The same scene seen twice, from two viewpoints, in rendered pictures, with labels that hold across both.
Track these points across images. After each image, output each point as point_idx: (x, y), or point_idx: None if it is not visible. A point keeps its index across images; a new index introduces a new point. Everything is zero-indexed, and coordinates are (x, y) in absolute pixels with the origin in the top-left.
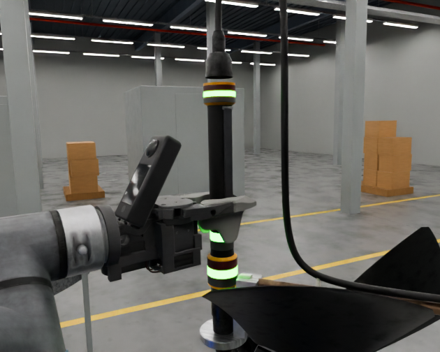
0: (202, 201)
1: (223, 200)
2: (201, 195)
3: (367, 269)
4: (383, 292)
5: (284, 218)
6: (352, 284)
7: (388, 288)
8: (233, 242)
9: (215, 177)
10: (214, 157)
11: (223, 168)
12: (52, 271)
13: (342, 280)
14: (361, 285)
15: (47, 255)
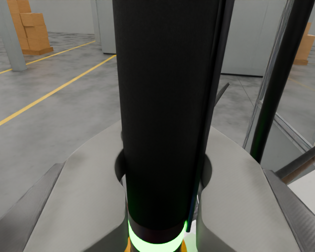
0: (223, 239)
1: (233, 174)
2: (118, 184)
3: None
4: (301, 165)
5: (264, 137)
6: (287, 172)
7: (302, 159)
8: None
9: (186, 107)
10: (192, 11)
11: (209, 63)
12: None
13: (280, 173)
14: (291, 168)
15: None
